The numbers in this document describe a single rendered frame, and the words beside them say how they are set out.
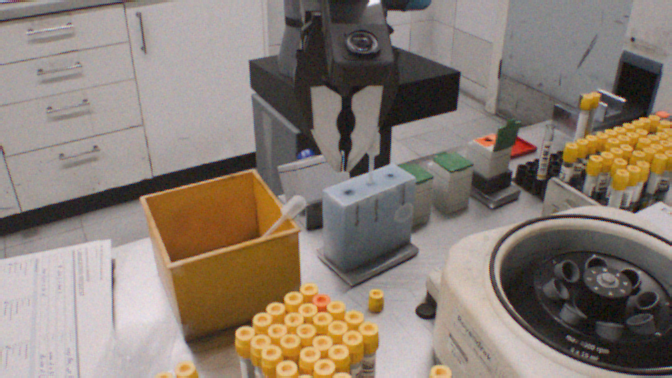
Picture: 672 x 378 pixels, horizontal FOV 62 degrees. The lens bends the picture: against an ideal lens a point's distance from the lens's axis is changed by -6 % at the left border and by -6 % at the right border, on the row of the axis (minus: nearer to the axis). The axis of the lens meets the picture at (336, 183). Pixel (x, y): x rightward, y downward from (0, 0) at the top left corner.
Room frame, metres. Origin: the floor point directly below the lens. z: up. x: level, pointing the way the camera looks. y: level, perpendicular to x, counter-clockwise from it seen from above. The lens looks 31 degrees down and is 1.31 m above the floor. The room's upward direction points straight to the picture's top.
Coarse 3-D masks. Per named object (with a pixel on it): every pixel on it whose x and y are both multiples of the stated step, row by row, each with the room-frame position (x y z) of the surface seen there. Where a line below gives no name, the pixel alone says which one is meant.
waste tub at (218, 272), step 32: (160, 192) 0.53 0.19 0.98; (192, 192) 0.55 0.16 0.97; (224, 192) 0.56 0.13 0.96; (256, 192) 0.57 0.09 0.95; (160, 224) 0.53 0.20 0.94; (192, 224) 0.54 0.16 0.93; (224, 224) 0.56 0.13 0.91; (256, 224) 0.58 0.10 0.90; (288, 224) 0.48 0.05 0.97; (160, 256) 0.46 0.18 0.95; (192, 256) 0.54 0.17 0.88; (224, 256) 0.43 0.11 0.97; (256, 256) 0.45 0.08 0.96; (288, 256) 0.46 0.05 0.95; (192, 288) 0.41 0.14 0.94; (224, 288) 0.43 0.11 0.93; (256, 288) 0.44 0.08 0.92; (288, 288) 0.46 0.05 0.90; (192, 320) 0.41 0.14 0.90; (224, 320) 0.43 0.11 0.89
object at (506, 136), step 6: (510, 120) 0.67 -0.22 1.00; (504, 126) 0.67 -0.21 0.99; (510, 126) 0.67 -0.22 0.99; (516, 126) 0.68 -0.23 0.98; (498, 132) 0.66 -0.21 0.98; (504, 132) 0.67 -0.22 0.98; (510, 132) 0.68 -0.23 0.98; (516, 132) 0.68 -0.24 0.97; (498, 138) 0.67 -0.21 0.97; (504, 138) 0.67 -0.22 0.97; (510, 138) 0.68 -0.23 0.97; (498, 144) 0.67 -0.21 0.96; (504, 144) 0.67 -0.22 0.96; (510, 144) 0.68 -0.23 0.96; (498, 150) 0.67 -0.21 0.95
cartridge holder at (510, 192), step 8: (472, 176) 0.69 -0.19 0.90; (480, 176) 0.68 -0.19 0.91; (496, 176) 0.67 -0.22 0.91; (504, 176) 0.68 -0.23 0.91; (472, 184) 0.69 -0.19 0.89; (480, 184) 0.67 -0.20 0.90; (488, 184) 0.67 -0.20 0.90; (496, 184) 0.67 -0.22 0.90; (504, 184) 0.68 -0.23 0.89; (472, 192) 0.68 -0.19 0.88; (480, 192) 0.67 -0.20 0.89; (488, 192) 0.67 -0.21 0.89; (496, 192) 0.67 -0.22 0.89; (504, 192) 0.67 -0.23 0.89; (512, 192) 0.67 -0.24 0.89; (480, 200) 0.67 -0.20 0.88; (488, 200) 0.66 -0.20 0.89; (496, 200) 0.65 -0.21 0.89; (504, 200) 0.66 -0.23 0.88
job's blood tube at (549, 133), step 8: (552, 128) 0.69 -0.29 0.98; (544, 136) 0.69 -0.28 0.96; (552, 136) 0.69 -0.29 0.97; (544, 144) 0.69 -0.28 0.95; (552, 144) 0.69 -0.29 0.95; (544, 152) 0.69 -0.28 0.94; (544, 160) 0.69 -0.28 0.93; (544, 168) 0.68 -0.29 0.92; (536, 176) 0.69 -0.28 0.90; (544, 176) 0.69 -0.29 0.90
